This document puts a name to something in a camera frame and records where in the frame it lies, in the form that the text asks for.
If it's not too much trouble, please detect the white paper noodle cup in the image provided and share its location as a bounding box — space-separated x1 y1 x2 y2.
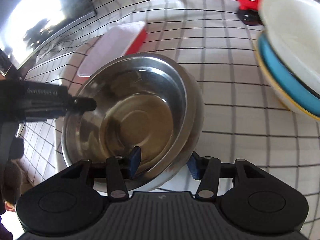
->
258 0 319 93

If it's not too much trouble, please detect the yellow rimmed white bowl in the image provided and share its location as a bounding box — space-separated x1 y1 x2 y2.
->
252 31 320 123

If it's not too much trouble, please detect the red white plastic tray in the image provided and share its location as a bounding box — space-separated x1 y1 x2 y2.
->
77 21 146 77

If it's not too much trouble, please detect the blue enamel bowl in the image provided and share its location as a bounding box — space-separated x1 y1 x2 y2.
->
257 33 320 118

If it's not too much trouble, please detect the black computer monitor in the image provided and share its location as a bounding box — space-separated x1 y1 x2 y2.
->
1 0 96 68

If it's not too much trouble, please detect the stainless steel bowl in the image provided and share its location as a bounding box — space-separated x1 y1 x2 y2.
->
61 53 191 191

